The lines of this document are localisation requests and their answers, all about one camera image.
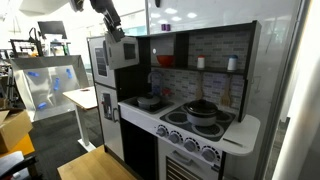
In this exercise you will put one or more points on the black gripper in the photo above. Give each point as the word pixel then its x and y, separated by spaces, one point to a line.
pixel 113 21

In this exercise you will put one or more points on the toy microwave door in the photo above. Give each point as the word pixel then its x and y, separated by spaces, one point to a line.
pixel 121 54

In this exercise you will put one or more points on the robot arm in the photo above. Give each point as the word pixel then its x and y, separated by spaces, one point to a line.
pixel 77 6

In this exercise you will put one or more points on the upper toy fridge door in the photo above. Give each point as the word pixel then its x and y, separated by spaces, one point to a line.
pixel 101 72

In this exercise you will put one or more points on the toy fridge door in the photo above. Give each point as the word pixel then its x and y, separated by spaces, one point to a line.
pixel 101 72
pixel 110 119

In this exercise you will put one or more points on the red bowl in microwave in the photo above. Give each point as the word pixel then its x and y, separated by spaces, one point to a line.
pixel 165 60

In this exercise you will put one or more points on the lower toy fridge door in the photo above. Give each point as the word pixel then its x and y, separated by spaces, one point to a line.
pixel 110 119

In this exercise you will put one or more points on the toy oven door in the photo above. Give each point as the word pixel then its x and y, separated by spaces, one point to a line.
pixel 175 164

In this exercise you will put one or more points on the toy sink faucet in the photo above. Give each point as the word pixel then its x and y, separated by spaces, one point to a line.
pixel 155 80

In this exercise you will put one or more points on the black monitor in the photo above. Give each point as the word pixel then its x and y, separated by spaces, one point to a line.
pixel 52 27

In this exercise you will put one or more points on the white standing desk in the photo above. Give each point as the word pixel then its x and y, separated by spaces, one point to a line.
pixel 84 100

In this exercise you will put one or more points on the grey pot in sink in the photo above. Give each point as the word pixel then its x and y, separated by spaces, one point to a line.
pixel 148 102

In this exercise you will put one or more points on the red cap salt shaker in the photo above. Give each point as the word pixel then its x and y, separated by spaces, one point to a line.
pixel 201 62

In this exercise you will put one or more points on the toy kitchen play set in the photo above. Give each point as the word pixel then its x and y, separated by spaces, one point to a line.
pixel 234 131

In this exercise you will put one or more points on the wooden toy spoon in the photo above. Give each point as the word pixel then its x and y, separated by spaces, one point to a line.
pixel 199 91

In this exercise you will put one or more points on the stove knob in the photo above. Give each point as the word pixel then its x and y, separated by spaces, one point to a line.
pixel 162 131
pixel 191 145
pixel 175 137
pixel 210 154

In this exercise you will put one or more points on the grey pot on stove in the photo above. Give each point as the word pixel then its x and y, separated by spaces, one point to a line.
pixel 201 112

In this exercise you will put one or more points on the blue cap pepper shaker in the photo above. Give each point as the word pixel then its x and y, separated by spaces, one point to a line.
pixel 232 62

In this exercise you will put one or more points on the wooden toy spatula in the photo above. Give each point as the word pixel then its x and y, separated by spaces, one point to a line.
pixel 225 98

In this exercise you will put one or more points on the wooden low table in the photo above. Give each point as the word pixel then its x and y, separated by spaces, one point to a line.
pixel 94 165

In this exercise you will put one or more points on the cardboard box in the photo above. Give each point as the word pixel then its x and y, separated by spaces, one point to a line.
pixel 15 124

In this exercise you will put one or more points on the black chair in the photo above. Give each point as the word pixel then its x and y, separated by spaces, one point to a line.
pixel 16 166

